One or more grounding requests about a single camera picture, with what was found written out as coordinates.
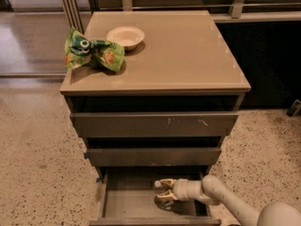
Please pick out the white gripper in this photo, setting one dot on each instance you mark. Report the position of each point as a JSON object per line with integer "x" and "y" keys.
{"x": 181, "y": 189}

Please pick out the clear plastic water bottle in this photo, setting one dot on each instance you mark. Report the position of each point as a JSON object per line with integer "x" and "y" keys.
{"x": 158, "y": 187}

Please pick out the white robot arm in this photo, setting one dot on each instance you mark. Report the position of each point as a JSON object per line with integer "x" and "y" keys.
{"x": 210, "y": 190}

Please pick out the grey open bottom drawer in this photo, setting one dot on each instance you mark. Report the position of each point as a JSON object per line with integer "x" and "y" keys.
{"x": 128, "y": 199}

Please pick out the grey top drawer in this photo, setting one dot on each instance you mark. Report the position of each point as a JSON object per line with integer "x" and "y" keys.
{"x": 154, "y": 124}

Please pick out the grey drawer cabinet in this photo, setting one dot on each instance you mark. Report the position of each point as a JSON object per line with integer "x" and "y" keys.
{"x": 182, "y": 65}

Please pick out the grey middle drawer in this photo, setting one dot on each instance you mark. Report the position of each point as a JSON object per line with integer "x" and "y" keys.
{"x": 153, "y": 157}

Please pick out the white paper bowl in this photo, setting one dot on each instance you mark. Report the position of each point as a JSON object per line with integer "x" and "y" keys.
{"x": 127, "y": 36}

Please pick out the green chip bag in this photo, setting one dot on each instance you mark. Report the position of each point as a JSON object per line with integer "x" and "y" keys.
{"x": 79, "y": 51}

